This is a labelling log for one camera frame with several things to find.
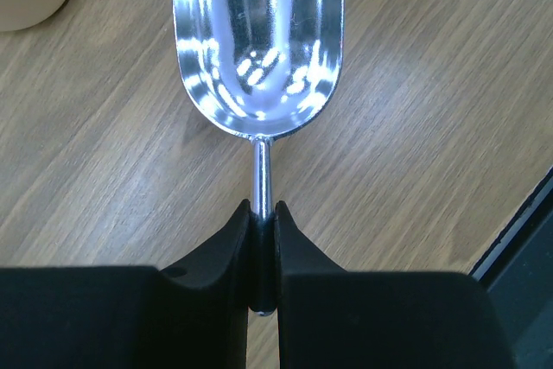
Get metal scoop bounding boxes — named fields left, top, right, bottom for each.
left=172, top=0, right=345, bottom=315

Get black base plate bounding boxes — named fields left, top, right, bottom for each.
left=470, top=171, right=553, bottom=368

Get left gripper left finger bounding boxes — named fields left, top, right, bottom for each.
left=1, top=201, right=250, bottom=368

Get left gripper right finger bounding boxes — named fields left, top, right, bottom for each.
left=275, top=202, right=515, bottom=368

